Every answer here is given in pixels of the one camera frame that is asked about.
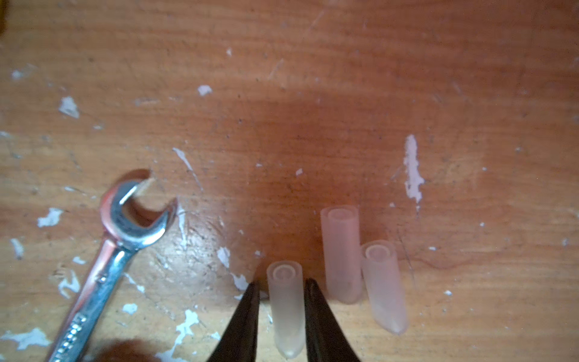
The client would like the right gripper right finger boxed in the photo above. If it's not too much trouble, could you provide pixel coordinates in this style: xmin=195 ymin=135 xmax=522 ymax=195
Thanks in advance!
xmin=304 ymin=278 xmax=360 ymax=362

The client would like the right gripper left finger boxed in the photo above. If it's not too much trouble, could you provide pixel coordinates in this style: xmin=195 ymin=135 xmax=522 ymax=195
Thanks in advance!
xmin=208 ymin=281 xmax=260 ymax=362

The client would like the clear pen cap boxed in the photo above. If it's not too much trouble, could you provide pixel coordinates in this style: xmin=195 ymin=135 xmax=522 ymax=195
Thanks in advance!
xmin=267 ymin=260 xmax=305 ymax=359
xmin=321 ymin=205 xmax=362 ymax=304
xmin=361 ymin=240 xmax=409 ymax=335

